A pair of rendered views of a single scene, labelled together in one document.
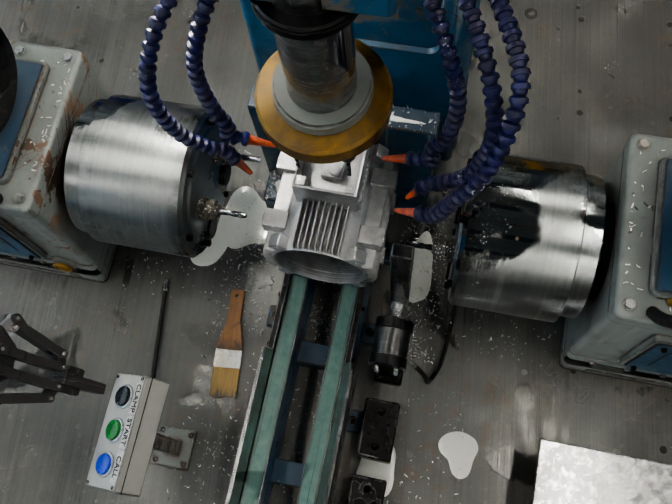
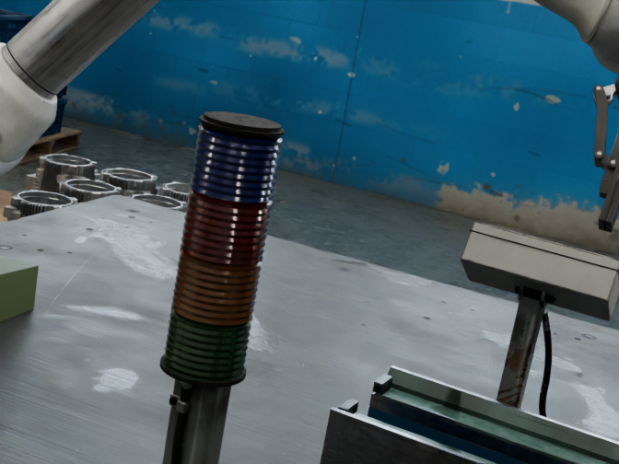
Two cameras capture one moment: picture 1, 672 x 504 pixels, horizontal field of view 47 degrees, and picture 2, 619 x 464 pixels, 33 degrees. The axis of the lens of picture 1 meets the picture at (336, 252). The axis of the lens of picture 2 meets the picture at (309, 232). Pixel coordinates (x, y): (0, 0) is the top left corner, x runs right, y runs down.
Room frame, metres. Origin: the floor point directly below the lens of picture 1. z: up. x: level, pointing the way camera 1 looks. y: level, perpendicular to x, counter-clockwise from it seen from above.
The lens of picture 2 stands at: (-0.04, -0.80, 1.32)
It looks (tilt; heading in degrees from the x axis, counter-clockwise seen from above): 14 degrees down; 93
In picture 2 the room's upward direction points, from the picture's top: 10 degrees clockwise
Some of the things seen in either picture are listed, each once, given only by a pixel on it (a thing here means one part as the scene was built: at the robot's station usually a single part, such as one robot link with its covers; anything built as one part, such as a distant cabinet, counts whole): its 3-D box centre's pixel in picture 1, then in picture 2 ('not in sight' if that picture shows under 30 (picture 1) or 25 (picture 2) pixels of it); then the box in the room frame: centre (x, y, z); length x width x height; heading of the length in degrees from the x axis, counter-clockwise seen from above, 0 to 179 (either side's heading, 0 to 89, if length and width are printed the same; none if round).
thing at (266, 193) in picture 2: not in sight; (236, 162); (-0.13, -0.09, 1.19); 0.06 x 0.06 x 0.04
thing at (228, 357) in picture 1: (230, 342); not in sight; (0.35, 0.22, 0.80); 0.21 x 0.05 x 0.01; 164
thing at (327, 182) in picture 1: (333, 165); not in sight; (0.52, -0.02, 1.11); 0.12 x 0.11 x 0.07; 158
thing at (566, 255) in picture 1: (536, 239); not in sight; (0.36, -0.32, 1.04); 0.41 x 0.25 x 0.25; 69
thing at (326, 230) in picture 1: (332, 211); not in sight; (0.48, -0.01, 1.02); 0.20 x 0.19 x 0.19; 158
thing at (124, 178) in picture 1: (126, 170); not in sight; (0.61, 0.32, 1.04); 0.37 x 0.25 x 0.25; 69
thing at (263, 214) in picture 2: not in sight; (226, 223); (-0.13, -0.09, 1.14); 0.06 x 0.06 x 0.04
